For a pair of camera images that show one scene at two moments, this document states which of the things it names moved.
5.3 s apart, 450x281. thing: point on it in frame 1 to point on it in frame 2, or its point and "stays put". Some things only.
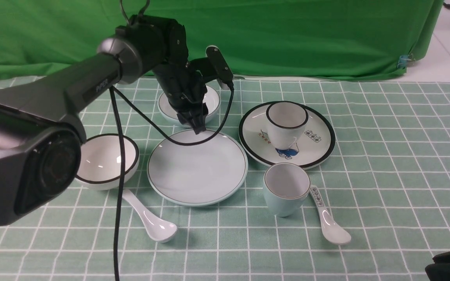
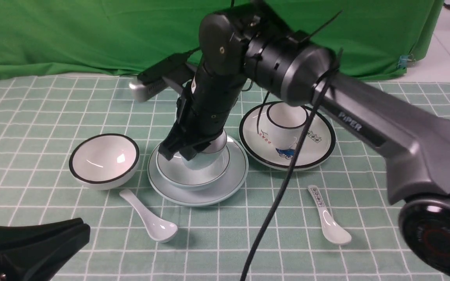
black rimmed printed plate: (316, 144) stays put
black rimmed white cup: (286, 121) stays put
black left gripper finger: (198, 117) to (43, 244)
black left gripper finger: (185, 118) to (7, 270)
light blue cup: (286, 185) to (209, 159)
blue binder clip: (402, 61) stays put
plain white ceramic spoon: (158, 230) stays put
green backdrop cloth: (17, 40) stays put
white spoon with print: (333, 231) stays put
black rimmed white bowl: (99, 166) stays put
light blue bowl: (212, 97) to (174, 170)
